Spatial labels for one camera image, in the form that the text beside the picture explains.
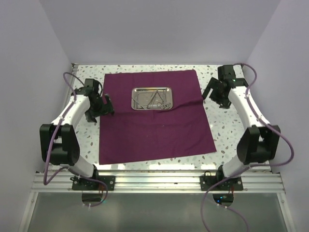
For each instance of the steel forceps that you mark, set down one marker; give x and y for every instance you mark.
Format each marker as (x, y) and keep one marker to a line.
(142, 97)

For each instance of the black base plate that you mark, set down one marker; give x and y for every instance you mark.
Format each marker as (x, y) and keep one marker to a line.
(106, 182)
(217, 182)

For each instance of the steel instrument tray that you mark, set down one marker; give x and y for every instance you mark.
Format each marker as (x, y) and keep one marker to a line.
(166, 89)

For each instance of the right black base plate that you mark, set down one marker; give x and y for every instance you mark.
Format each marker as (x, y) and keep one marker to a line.
(217, 182)

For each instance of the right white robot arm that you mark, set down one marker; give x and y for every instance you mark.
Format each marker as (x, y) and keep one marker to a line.
(258, 143)

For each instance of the steel surgical scissors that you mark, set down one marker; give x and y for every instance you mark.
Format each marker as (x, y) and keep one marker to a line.
(159, 101)

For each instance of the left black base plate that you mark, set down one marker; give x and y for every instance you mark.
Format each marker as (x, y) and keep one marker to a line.
(106, 182)

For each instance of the purple surgical cloth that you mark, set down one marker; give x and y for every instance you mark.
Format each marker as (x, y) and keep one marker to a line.
(131, 136)

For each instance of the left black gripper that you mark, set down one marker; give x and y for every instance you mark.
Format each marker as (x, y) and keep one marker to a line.
(106, 108)

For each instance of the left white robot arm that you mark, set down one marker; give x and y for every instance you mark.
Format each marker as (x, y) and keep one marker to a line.
(59, 143)

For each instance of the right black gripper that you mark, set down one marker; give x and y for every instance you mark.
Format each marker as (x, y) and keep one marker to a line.
(224, 103)

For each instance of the aluminium mounting rail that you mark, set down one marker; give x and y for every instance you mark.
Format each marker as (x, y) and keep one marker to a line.
(183, 181)

